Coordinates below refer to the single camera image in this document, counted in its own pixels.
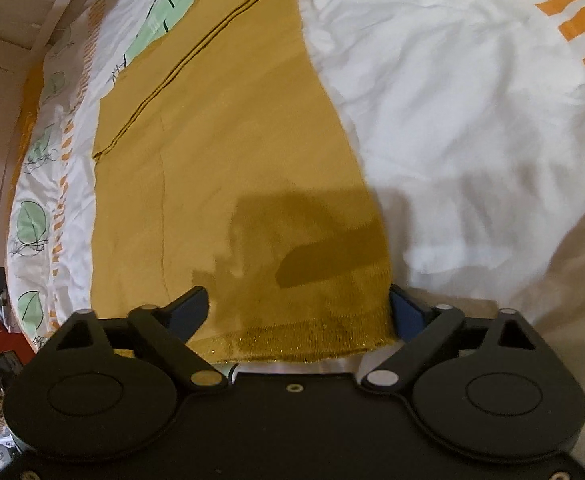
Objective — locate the orange bed sheet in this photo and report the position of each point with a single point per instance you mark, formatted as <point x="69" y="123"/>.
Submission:
<point x="28" y="115"/>

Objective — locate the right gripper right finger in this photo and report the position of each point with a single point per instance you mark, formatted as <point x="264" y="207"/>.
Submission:
<point x="425" y="333"/>

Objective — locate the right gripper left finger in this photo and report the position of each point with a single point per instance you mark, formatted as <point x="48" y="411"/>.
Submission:
<point x="162" y="333"/>

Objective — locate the mustard yellow knit sweater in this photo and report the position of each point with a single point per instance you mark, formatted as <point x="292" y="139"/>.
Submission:
<point x="220" y="162"/>

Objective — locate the white leaf-print duvet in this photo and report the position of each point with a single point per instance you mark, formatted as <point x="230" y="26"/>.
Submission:
<point x="467" y="117"/>

